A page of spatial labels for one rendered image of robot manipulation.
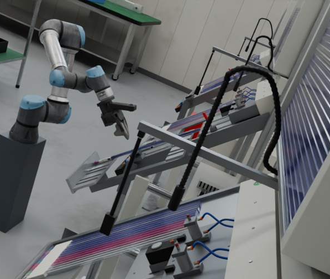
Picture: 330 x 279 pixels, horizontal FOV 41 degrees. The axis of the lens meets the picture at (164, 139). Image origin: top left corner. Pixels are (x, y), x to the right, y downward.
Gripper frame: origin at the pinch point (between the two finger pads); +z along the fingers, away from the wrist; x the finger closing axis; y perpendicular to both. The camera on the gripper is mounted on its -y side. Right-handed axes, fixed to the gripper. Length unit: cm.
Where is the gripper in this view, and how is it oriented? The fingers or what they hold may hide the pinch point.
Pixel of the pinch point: (128, 136)
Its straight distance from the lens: 205.6
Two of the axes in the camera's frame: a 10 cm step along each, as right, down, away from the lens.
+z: 3.9, 9.0, 1.8
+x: -2.0, 2.7, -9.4
